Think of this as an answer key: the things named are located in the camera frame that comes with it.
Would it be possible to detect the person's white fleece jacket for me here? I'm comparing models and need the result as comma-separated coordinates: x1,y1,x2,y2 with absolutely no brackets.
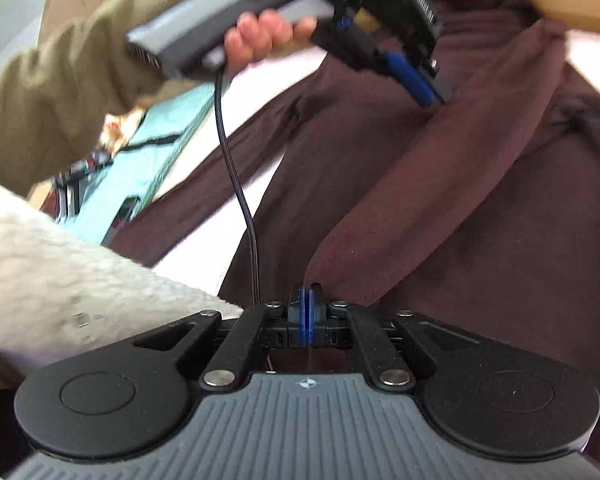
0,172,246,376

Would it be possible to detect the black strap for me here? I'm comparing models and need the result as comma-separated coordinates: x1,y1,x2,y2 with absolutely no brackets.
115,135,181,153

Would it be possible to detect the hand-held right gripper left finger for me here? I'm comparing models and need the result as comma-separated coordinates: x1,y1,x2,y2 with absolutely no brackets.
132,284,308,393

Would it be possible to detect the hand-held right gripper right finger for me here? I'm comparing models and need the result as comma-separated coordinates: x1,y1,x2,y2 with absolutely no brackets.
307,284,481,393

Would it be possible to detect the teal folded blanket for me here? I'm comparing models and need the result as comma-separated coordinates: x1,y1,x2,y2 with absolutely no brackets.
55,82,216,248

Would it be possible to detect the maroon long-sleeved top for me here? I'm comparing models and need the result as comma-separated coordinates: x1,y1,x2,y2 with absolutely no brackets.
107,0,600,466

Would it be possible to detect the person's left forearm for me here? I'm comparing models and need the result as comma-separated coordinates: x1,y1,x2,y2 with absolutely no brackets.
0,0,231,196

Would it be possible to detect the left hand-held gripper cable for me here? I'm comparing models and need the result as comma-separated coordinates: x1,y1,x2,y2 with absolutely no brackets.
214,67,261,306

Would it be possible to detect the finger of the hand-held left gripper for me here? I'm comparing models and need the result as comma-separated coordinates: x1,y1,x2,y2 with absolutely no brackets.
377,50,457,107
310,17,386,73

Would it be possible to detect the person's left hand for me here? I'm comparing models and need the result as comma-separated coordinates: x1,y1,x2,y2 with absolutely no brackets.
205,0,320,80

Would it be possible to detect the black phone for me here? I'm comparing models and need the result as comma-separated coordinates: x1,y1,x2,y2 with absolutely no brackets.
102,195,141,241

